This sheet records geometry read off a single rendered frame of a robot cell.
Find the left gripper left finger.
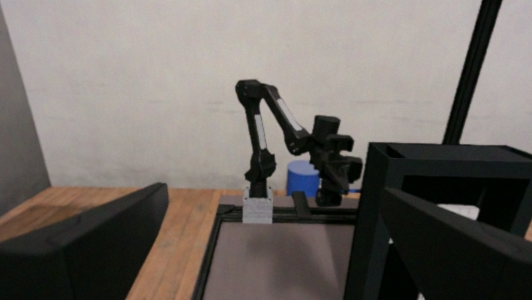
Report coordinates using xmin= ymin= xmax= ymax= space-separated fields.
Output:
xmin=0 ymin=183 xmax=169 ymax=300

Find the black rack frame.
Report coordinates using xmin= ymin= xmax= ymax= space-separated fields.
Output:
xmin=345 ymin=143 xmax=532 ymax=300

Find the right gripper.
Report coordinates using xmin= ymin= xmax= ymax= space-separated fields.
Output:
xmin=313 ymin=134 xmax=355 ymax=207

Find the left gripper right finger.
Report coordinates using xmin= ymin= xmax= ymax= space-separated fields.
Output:
xmin=379 ymin=188 xmax=532 ymax=300

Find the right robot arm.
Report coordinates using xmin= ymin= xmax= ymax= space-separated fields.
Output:
xmin=235 ymin=79 xmax=364 ymax=199

